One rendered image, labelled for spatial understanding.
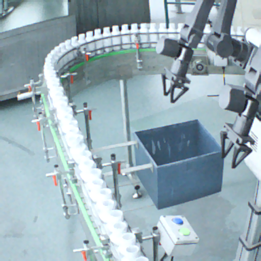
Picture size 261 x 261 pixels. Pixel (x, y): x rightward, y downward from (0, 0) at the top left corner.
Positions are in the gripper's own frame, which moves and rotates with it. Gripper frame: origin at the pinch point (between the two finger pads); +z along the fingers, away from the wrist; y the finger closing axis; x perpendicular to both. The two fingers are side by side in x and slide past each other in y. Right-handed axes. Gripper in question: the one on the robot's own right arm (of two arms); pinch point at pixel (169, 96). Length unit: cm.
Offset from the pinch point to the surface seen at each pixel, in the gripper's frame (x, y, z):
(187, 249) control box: -6, 56, 25
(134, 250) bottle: -24, 58, 24
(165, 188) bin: 18.5, -9.8, 40.5
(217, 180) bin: 43, -10, 34
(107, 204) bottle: -24.4, 33.7, 24.3
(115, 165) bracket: -11.5, 2.3, 27.1
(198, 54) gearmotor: 69, -110, 3
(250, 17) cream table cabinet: 235, -304, -33
